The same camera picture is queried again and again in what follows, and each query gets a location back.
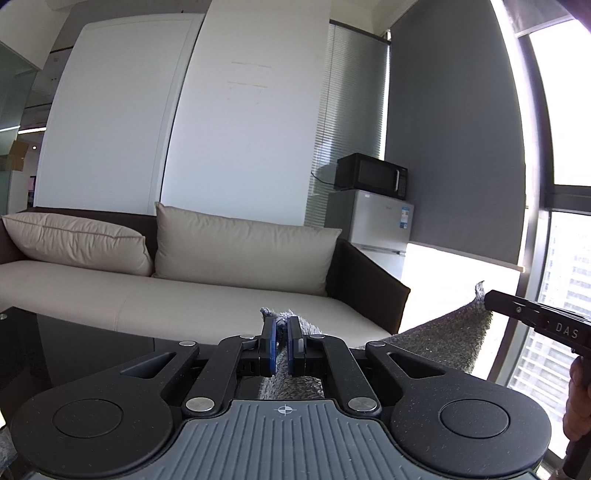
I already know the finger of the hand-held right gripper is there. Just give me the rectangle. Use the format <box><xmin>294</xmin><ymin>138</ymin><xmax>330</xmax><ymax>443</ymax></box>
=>
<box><xmin>484</xmin><ymin>289</ymin><xmax>548</xmax><ymax>330</ymax></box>

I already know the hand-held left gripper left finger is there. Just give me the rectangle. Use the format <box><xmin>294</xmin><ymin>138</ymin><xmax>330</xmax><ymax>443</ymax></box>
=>
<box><xmin>121</xmin><ymin>318</ymin><xmax>278</xmax><ymax>418</ymax></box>

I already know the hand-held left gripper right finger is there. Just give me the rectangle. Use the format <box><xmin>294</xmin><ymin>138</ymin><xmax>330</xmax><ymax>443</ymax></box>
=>
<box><xmin>287</xmin><ymin>316</ymin><xmax>467</xmax><ymax>418</ymax></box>

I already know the grey towel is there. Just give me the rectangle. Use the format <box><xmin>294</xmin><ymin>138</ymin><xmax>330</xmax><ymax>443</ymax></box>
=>
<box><xmin>256</xmin><ymin>281</ymin><xmax>493</xmax><ymax>401</ymax></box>

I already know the person's right hand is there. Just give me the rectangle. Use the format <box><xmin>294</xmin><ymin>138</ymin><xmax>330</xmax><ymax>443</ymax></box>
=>
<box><xmin>563</xmin><ymin>357</ymin><xmax>591</xmax><ymax>443</ymax></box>

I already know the beige and brown sofa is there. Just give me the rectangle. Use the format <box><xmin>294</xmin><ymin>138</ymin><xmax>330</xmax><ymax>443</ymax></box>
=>
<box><xmin>0</xmin><ymin>207</ymin><xmax>411</xmax><ymax>352</ymax></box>

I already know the large beige cushion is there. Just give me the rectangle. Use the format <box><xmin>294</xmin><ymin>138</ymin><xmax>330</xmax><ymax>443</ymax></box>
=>
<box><xmin>152</xmin><ymin>202</ymin><xmax>343</xmax><ymax>297</ymax></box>

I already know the white mini fridge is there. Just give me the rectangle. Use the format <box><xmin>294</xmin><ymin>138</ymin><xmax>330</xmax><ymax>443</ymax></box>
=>
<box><xmin>324</xmin><ymin>188</ymin><xmax>416</xmax><ymax>280</ymax></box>

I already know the grey roller shade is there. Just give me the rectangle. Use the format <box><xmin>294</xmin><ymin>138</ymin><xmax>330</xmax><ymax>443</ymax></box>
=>
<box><xmin>385</xmin><ymin>0</ymin><xmax>528</xmax><ymax>271</ymax></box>

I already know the black microwave oven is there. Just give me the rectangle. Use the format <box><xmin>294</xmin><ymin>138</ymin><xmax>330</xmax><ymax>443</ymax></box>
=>
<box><xmin>337</xmin><ymin>152</ymin><xmax>409</xmax><ymax>200</ymax></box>

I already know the white panel board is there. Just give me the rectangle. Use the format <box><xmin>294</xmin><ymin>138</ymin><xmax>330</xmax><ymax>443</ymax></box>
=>
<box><xmin>34</xmin><ymin>13</ymin><xmax>206</xmax><ymax>217</ymax></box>
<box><xmin>159</xmin><ymin>0</ymin><xmax>331</xmax><ymax>228</ymax></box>

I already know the small beige cushion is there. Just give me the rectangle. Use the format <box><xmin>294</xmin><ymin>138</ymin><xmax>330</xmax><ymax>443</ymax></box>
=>
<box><xmin>2</xmin><ymin>212</ymin><xmax>155</xmax><ymax>278</ymax></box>

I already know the grey window blind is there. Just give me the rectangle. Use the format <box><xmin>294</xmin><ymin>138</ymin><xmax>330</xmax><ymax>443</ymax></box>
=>
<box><xmin>305</xmin><ymin>20</ymin><xmax>392</xmax><ymax>230</ymax></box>

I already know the cardboard box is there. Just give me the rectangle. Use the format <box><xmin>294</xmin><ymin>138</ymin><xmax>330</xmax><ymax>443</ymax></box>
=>
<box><xmin>6</xmin><ymin>140</ymin><xmax>29</xmax><ymax>172</ymax></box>

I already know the dark window frame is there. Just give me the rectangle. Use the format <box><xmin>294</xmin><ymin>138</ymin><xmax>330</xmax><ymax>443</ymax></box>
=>
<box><xmin>516</xmin><ymin>32</ymin><xmax>591</xmax><ymax>386</ymax></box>

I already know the black power cable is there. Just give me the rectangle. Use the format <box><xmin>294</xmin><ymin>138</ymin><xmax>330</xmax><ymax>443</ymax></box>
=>
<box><xmin>311</xmin><ymin>167</ymin><xmax>343</xmax><ymax>189</ymax></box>

